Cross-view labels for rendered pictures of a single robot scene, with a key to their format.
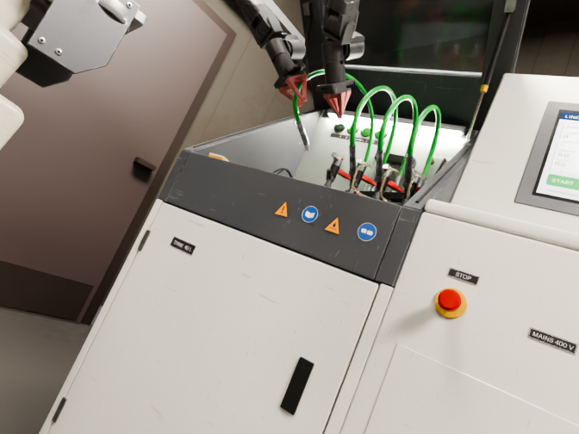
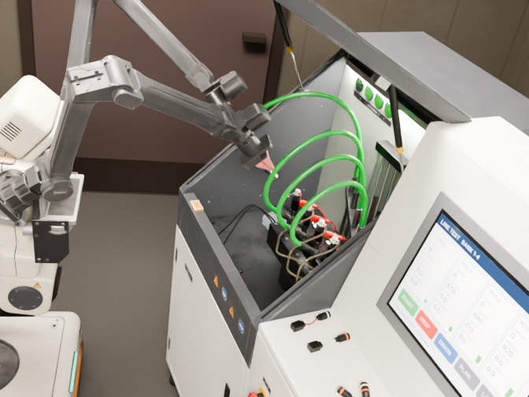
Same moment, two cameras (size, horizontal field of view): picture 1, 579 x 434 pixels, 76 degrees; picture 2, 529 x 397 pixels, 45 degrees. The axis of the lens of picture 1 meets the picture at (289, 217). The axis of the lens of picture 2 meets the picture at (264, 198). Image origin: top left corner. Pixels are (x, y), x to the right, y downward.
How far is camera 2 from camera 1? 1.70 m
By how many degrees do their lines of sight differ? 51
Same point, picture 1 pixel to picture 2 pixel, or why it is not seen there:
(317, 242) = (227, 317)
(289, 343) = (223, 372)
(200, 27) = not seen: outside the picture
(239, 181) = (201, 240)
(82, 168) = not seen: hidden behind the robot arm
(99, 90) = not seen: outside the picture
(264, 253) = (212, 306)
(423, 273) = (257, 371)
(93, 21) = (53, 240)
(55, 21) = (38, 250)
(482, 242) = (272, 370)
